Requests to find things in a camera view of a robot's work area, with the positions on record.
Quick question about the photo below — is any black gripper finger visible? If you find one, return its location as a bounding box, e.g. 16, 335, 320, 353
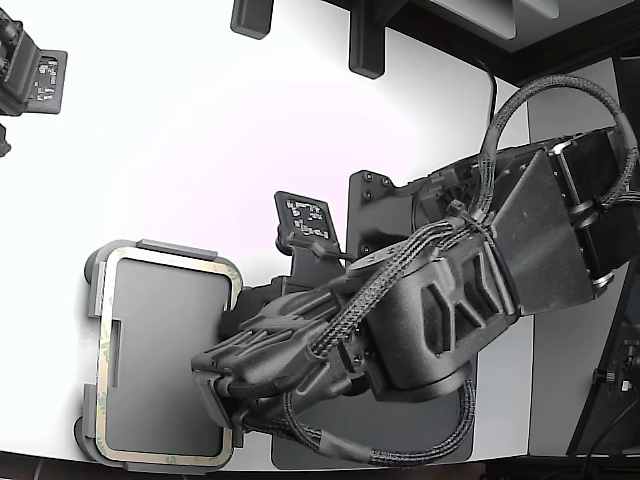
192, 352, 241, 432

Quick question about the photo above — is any black ribbed gripper body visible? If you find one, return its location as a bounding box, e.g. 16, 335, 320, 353
192, 269, 374, 434

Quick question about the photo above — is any tan adhesive-backed frame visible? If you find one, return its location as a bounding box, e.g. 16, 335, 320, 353
94, 244, 239, 464

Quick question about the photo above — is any gray plastic box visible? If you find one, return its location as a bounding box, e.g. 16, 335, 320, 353
74, 237, 245, 475

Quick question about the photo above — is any black fiducial marker plate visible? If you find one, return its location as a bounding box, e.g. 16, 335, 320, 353
273, 190, 347, 262

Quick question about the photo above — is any black textured mat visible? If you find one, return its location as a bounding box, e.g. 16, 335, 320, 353
271, 344, 475, 470

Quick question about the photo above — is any dark furniture ledge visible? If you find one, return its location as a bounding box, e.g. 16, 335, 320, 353
319, 0, 640, 87

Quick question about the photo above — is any braided cable bundle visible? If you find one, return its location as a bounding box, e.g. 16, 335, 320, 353
309, 212, 494, 362

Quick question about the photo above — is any thick braided sleeved cable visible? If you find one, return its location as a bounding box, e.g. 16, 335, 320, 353
239, 378, 477, 469

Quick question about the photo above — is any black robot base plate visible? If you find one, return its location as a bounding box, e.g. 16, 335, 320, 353
347, 169, 420, 262

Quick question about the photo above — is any tall black post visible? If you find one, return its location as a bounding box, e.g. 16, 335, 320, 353
348, 0, 387, 81

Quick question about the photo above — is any black stand with cables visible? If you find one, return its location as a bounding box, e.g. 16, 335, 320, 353
564, 269, 640, 480

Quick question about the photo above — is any thin black cable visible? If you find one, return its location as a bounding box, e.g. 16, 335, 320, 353
469, 54, 500, 129

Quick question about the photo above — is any short black post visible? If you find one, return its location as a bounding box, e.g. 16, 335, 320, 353
229, 0, 275, 40

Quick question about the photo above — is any braided cable loop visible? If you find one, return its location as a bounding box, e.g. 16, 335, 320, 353
477, 74, 640, 214

